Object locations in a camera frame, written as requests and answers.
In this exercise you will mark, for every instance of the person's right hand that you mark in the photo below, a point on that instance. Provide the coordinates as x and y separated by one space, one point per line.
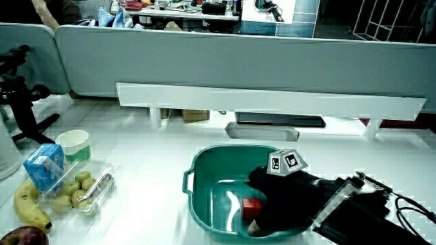
289 200

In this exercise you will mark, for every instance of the red block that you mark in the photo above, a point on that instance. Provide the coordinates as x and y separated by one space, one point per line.
251 208

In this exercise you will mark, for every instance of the person's right forearm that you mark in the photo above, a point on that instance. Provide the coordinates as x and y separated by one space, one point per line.
361 217

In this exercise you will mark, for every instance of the teal plastic basin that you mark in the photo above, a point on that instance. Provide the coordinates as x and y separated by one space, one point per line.
221 170

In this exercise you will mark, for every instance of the black flat slab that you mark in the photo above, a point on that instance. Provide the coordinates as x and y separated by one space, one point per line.
279 119

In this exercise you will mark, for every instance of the white desk shelf riser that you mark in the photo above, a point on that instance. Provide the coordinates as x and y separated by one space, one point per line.
259 100

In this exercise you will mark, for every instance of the brown cardboard box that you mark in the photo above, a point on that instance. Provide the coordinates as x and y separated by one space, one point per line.
195 115

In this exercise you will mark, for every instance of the grey partition panel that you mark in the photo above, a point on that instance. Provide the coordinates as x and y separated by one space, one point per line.
238 61
30 54

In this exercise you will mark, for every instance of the clear plastic fruit box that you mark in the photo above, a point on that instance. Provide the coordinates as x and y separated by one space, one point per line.
102 170

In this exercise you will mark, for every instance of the cluttered background desk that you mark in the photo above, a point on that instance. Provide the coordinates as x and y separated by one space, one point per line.
184 12

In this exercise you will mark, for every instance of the bunch of green kiwis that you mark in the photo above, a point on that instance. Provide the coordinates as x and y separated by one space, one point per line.
71 188

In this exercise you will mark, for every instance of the white and green paper cup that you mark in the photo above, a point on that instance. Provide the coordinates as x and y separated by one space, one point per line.
73 143

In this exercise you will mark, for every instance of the blue drink carton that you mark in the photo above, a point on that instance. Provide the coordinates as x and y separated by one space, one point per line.
43 165

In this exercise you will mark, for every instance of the blue cloth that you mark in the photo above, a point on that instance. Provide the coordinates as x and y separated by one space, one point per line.
114 18

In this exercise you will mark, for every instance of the yellow banana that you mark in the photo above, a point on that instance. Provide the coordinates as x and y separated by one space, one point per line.
25 206

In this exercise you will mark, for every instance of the red apple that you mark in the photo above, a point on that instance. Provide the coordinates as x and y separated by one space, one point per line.
25 237

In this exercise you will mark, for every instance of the black tripod stand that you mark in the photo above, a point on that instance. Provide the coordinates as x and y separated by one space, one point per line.
22 102

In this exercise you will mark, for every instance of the white round appliance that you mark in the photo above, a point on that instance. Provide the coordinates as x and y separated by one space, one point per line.
7 153

